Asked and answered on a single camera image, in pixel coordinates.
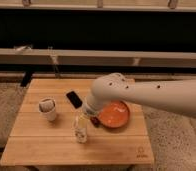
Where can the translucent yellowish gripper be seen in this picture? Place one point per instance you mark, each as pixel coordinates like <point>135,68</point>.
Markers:
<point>81,123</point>

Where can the dark red snack packet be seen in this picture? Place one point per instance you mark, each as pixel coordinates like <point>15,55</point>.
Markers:
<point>95,121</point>

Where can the small white patterned bottle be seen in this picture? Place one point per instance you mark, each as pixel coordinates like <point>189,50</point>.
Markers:
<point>81,137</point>

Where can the black smartphone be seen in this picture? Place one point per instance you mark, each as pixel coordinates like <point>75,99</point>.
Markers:
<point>74,99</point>

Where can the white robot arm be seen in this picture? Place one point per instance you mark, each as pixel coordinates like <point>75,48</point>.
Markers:
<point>173,96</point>

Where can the orange round plate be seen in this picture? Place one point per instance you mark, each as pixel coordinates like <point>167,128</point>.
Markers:
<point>114,115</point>

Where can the wooden table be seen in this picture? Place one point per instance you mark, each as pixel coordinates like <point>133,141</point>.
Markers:
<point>36,141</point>

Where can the white cup with contents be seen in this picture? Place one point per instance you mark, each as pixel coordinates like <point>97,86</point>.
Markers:
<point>47,108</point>

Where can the long grey bench rail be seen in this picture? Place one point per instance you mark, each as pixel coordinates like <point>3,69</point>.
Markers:
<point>97,57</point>

